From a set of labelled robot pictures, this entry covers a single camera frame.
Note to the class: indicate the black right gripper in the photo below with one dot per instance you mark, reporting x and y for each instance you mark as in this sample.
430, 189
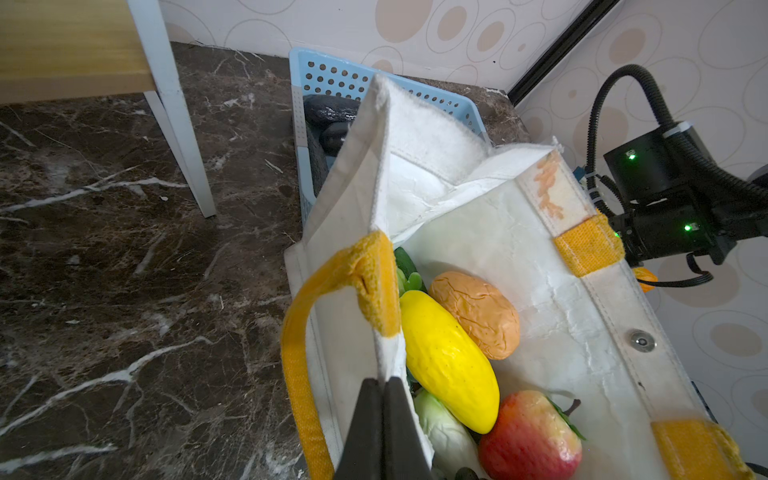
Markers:
676, 201

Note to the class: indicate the white wooden two-tier shelf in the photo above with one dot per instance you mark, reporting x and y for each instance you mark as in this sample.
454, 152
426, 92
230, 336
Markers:
54, 50

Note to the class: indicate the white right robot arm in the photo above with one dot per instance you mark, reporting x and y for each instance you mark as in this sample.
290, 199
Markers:
603, 191

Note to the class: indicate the small orange tangerine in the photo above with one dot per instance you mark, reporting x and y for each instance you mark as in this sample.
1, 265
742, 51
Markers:
645, 278

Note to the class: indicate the green cucumber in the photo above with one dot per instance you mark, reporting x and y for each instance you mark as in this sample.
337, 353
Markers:
404, 262

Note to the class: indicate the red apple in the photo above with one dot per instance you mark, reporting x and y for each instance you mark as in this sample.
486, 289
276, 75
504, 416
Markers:
533, 438

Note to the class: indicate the white grocery bag yellow handles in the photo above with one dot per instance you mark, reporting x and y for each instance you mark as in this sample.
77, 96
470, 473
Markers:
411, 176

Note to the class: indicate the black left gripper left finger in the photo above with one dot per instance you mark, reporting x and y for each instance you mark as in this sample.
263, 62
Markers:
362, 456

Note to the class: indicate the green leafy vegetable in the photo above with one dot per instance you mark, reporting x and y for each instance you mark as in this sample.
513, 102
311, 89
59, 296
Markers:
413, 282

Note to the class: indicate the yellow mango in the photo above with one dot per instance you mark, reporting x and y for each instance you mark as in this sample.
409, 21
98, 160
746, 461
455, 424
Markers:
445, 361

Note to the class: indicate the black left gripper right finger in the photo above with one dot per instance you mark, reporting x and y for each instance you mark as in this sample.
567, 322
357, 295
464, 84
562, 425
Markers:
403, 455

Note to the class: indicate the tan wrinkled potato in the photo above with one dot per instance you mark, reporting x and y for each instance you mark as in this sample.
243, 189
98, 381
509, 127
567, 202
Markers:
486, 315

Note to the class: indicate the dark eggplant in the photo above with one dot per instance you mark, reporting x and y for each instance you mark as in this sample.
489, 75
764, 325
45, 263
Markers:
330, 119

